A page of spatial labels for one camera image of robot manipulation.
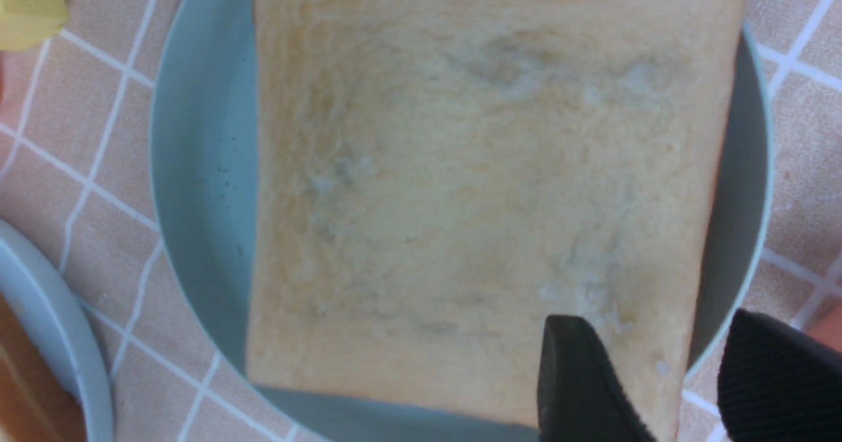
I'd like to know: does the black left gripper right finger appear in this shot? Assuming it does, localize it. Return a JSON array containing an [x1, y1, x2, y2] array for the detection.
[[718, 309, 841, 441]]

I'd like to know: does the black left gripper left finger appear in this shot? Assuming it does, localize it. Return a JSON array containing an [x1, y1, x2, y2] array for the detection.
[[536, 315, 655, 441]]

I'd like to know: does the orange-red cube block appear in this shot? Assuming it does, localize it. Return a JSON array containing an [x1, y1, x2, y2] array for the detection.
[[808, 303, 841, 353]]

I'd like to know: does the teal centre plate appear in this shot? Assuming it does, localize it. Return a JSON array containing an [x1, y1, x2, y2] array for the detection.
[[1, 221, 114, 441]]

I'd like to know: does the yellow cube block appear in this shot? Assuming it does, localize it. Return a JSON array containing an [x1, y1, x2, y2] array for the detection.
[[1, 0, 69, 51]]

